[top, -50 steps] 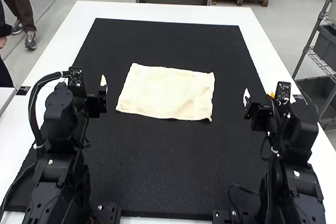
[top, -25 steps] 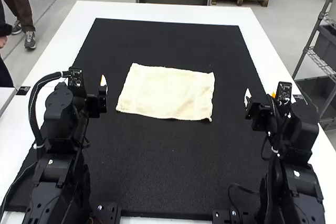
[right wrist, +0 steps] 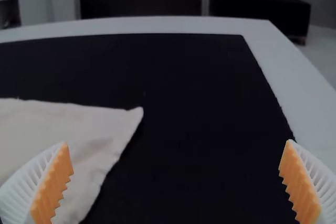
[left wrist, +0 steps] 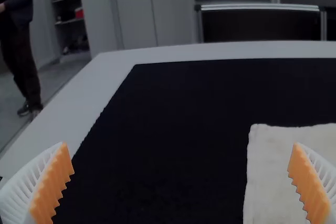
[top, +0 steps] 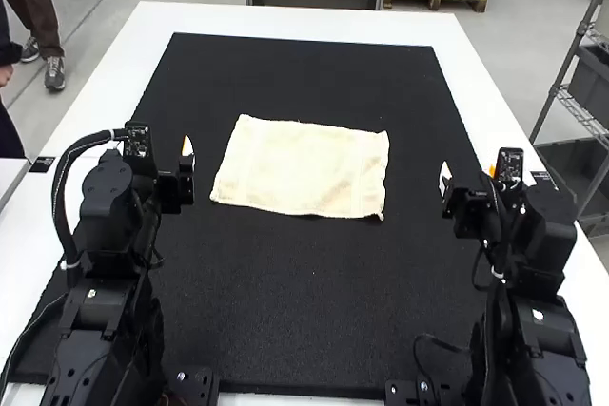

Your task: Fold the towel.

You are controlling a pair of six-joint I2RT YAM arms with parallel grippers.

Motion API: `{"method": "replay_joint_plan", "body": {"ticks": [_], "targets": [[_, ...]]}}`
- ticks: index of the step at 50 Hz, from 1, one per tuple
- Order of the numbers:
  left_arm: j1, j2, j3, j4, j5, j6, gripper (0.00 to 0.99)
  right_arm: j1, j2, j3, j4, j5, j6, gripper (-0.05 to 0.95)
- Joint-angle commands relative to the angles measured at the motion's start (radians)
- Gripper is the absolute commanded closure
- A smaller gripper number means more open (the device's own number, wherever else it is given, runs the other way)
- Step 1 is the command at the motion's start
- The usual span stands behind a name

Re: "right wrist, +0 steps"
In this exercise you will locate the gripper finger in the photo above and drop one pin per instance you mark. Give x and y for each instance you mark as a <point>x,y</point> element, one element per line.
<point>44,182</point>
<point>304,182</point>

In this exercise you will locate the pale towel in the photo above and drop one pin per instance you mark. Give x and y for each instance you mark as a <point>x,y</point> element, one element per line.
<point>92,134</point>

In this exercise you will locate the black mat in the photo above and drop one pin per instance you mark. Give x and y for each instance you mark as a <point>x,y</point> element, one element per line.
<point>183,90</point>

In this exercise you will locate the black board stack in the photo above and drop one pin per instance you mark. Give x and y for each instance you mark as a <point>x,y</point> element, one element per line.
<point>262,6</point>

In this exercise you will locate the grey shelf rack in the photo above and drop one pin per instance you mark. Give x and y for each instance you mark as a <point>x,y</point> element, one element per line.
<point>8,3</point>

